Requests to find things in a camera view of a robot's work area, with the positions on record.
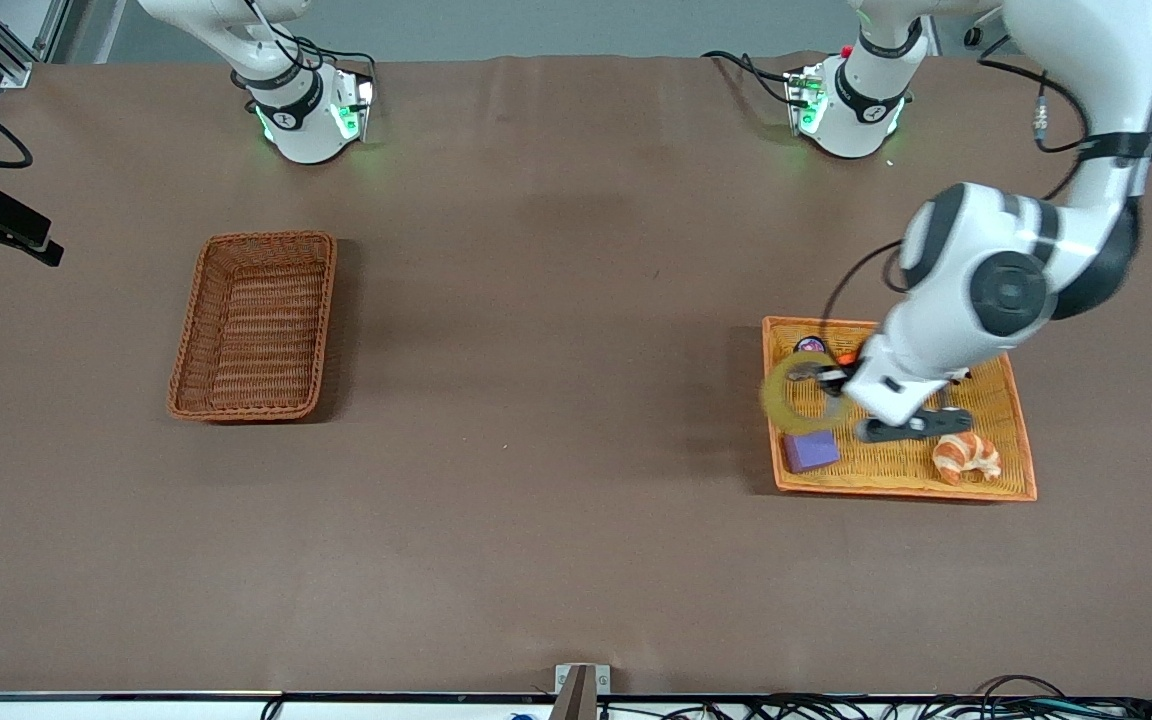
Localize yellowish clear tape roll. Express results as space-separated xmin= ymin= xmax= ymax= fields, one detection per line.
xmin=759 ymin=349 xmax=850 ymax=439

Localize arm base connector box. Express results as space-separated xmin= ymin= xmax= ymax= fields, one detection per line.
xmin=783 ymin=62 xmax=830 ymax=138
xmin=334 ymin=72 xmax=378 ymax=144

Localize brown wicker basket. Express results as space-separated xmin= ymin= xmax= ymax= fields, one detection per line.
xmin=167 ymin=231 xmax=338 ymax=423

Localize purple foam cube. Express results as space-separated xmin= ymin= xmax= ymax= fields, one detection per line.
xmin=783 ymin=428 xmax=842 ymax=475

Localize toy croissant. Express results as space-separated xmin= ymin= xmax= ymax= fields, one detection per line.
xmin=931 ymin=428 xmax=1004 ymax=487

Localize orange-rimmed flat wicker tray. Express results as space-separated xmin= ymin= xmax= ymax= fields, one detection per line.
xmin=762 ymin=316 xmax=1038 ymax=502

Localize large table cover sheet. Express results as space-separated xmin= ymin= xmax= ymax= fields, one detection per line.
xmin=0 ymin=52 xmax=1152 ymax=699

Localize aluminium frame profile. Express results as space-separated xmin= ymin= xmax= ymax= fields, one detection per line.
xmin=0 ymin=0 xmax=73 ymax=90

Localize black base cable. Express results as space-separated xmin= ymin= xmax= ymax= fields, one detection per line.
xmin=701 ymin=49 xmax=799 ymax=107
xmin=231 ymin=0 xmax=378 ymax=101

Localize black cable bundle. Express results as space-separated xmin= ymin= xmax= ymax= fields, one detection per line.
xmin=676 ymin=674 xmax=1152 ymax=720

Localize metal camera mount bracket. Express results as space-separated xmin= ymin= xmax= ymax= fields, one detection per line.
xmin=548 ymin=663 xmax=613 ymax=720

